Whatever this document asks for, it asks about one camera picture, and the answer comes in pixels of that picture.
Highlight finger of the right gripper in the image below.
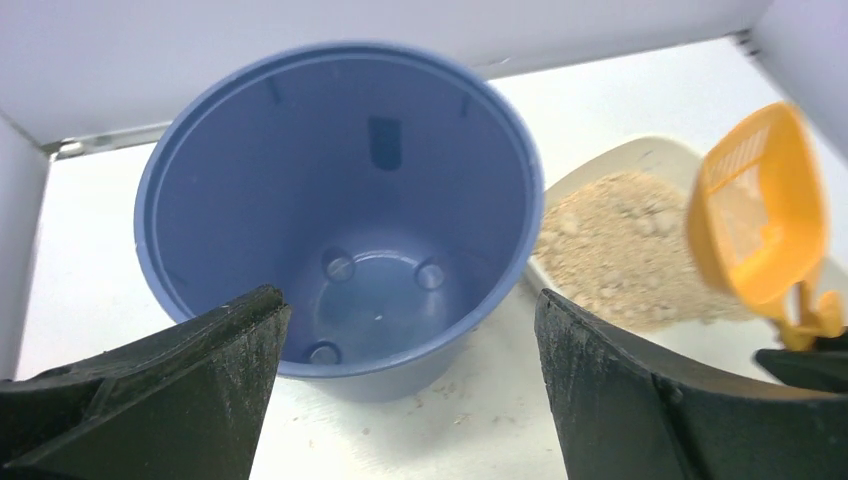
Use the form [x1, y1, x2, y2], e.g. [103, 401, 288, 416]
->
[754, 332, 847, 394]

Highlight orange litter scoop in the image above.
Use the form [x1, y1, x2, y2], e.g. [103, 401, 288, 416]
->
[686, 102, 845, 351]

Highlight white litter tray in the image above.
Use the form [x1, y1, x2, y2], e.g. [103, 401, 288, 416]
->
[545, 136, 775, 383]

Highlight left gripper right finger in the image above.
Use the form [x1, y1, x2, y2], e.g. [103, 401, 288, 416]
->
[535, 289, 847, 479]

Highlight aluminium frame rail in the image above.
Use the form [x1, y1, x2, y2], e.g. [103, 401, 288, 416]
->
[41, 29, 763, 161]

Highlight tan cat litter pile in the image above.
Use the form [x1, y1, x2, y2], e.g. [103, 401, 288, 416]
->
[533, 172, 752, 332]

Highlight blue plastic bucket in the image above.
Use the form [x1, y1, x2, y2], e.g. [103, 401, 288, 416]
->
[134, 41, 544, 402]

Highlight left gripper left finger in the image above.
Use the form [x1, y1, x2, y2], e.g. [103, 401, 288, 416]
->
[1, 285, 291, 479]

